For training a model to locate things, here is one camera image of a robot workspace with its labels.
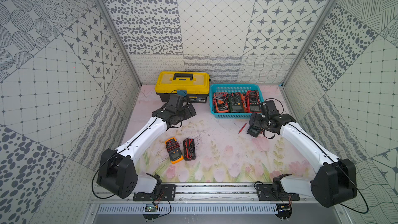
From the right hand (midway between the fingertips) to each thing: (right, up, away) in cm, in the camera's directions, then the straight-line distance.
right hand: (259, 123), depth 85 cm
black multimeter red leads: (-39, -14, -1) cm, 42 cm away
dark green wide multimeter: (-10, +10, +16) cm, 21 cm away
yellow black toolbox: (-36, +23, +13) cm, 45 cm away
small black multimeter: (-1, -6, +6) cm, 8 cm away
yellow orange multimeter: (-47, -16, -1) cm, 50 cm away
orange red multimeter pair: (-20, +13, +16) cm, 29 cm away
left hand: (-39, +8, -1) cm, 40 cm away
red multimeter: (0, +12, +13) cm, 18 cm away
